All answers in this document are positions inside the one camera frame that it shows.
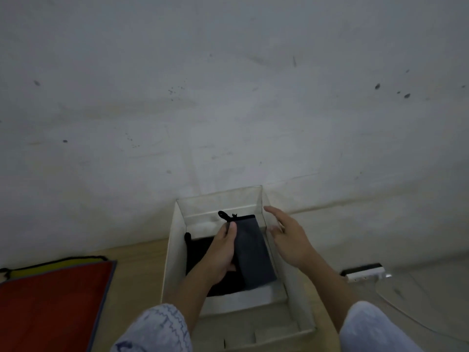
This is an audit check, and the person's left hand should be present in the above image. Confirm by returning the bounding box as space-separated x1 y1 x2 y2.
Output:
198 221 238 286

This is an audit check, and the person's right hand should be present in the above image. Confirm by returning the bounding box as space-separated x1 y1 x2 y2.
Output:
263 206 320 272

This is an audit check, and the dark grey drawstring pouch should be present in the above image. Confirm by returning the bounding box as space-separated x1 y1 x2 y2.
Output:
218 210 278 292

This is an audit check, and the person's left forearm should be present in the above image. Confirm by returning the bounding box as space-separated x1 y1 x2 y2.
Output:
164 269 220 335

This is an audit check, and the person's right forearm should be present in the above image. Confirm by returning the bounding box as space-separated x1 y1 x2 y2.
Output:
298 254 362 331

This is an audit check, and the pile of black pouches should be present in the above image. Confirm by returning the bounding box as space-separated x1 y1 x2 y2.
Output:
184 232 253 297

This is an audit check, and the white cardboard box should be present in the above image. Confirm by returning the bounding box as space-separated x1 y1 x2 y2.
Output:
160 185 317 352

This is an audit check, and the white paper insert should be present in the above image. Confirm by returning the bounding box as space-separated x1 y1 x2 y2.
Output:
200 281 288 316

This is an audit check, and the white power strip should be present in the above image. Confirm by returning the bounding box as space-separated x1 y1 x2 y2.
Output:
340 263 387 284

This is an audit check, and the person's left patterned white sleeve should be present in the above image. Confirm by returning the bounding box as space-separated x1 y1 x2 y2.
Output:
110 303 193 352

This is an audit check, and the person's right white sleeve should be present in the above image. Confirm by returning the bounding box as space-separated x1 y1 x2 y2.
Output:
339 301 424 352

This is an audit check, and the red cloth with grey trim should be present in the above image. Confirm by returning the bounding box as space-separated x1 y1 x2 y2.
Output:
0 260 118 352

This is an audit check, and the white cable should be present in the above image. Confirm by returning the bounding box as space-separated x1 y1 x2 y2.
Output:
373 273 469 344

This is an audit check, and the yellow cloth with black cord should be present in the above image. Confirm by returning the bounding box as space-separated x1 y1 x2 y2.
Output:
0 255 110 283

